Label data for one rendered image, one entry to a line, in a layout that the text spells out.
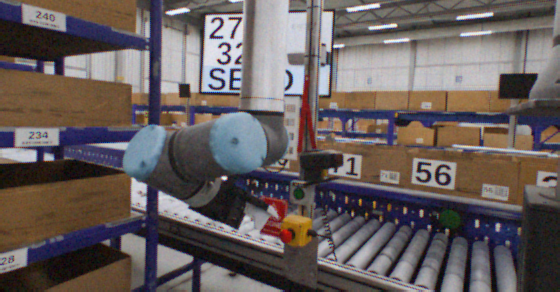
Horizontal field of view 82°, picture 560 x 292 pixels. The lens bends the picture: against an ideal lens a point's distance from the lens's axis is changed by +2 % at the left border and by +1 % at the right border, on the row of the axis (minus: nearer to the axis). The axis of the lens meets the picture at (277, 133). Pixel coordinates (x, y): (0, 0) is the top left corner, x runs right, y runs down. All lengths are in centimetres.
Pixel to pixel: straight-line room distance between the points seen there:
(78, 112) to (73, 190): 15
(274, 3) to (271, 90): 15
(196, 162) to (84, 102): 34
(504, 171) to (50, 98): 143
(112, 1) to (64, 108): 24
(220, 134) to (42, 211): 40
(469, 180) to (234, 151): 117
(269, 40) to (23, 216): 53
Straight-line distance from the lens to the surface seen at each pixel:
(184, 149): 49
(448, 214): 144
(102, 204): 78
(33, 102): 72
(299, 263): 108
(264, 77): 59
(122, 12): 81
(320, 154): 90
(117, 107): 78
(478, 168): 149
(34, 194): 73
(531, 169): 149
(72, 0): 76
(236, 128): 46
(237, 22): 123
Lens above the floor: 118
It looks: 3 degrees down
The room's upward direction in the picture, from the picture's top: 2 degrees clockwise
